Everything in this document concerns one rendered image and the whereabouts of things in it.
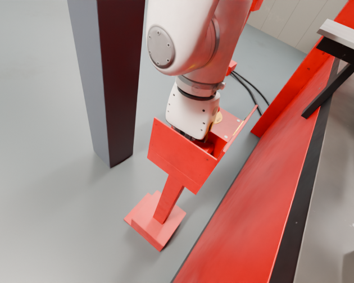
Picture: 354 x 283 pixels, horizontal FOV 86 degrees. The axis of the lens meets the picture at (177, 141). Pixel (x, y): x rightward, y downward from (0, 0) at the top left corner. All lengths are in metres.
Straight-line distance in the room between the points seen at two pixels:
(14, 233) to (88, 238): 0.32
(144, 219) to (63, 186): 0.51
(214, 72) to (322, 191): 0.24
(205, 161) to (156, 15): 0.26
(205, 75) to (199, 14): 0.11
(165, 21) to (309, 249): 0.30
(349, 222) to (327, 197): 0.04
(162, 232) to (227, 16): 0.90
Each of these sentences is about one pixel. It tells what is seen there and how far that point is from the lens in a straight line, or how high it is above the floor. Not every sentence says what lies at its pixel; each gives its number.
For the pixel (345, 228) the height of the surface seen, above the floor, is 0.88.
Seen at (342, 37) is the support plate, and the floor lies 1.00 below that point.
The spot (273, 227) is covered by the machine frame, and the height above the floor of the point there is 0.80.
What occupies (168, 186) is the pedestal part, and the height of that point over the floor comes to 0.48.
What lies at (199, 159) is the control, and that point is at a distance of 0.39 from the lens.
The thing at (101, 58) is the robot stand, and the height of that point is 0.72.
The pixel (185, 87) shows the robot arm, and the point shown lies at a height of 0.91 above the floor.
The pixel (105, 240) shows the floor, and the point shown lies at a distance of 1.11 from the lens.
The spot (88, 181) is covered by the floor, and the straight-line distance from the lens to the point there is 1.24.
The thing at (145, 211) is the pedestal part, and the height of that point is 0.12.
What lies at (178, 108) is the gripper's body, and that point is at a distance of 0.38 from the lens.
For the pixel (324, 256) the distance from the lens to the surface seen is 0.30.
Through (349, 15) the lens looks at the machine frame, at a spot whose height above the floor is 0.96.
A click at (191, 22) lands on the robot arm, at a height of 1.02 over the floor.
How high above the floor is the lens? 1.08
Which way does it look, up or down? 48 degrees down
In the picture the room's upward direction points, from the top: 19 degrees clockwise
